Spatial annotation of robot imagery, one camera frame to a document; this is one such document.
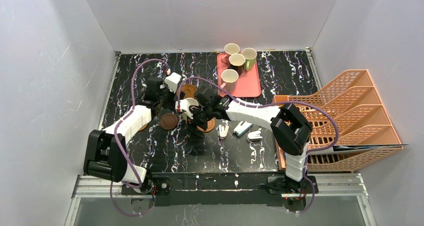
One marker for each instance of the blue white stapler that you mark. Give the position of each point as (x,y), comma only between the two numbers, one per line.
(242,128)

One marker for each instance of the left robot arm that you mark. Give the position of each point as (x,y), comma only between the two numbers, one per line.
(106,154)

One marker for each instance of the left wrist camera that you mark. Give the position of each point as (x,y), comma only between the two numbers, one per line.
(172,81)

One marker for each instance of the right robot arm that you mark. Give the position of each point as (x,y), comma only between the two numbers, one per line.
(290,128)

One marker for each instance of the small white stapler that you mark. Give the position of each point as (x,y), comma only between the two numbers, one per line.
(223,131)

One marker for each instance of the orange file organizer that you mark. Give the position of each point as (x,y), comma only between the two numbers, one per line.
(353,102)

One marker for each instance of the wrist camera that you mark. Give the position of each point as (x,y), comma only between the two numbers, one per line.
(172,81)
(184,105)

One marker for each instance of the brown saucer coaster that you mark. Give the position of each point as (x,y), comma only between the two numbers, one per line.
(189,91)

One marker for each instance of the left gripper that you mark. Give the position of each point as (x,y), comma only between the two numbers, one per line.
(167,96)

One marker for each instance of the dark brown mug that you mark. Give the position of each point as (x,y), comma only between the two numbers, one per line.
(237,62)

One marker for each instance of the white stapler right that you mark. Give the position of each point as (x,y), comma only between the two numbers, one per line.
(254,136)

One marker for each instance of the pink tray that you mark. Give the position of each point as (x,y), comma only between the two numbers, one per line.
(248,84)

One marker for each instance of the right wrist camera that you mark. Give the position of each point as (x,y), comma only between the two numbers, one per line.
(184,105)

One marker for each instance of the dark brown coaster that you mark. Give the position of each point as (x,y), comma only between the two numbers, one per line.
(168,121)

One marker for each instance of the light orange coaster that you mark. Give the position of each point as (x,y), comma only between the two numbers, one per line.
(209,126)

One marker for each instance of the pink mug front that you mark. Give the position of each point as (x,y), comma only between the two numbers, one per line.
(229,78)

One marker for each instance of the pink mug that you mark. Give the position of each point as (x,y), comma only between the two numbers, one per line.
(229,78)
(229,49)

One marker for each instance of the pink mug rear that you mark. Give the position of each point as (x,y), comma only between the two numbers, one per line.
(229,49)

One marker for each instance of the orange wooden coaster front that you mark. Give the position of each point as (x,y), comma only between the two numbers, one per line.
(143,127)

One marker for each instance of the green mug rear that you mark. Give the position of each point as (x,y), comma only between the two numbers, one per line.
(250,55)

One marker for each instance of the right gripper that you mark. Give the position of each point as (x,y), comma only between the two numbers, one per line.
(197,117)

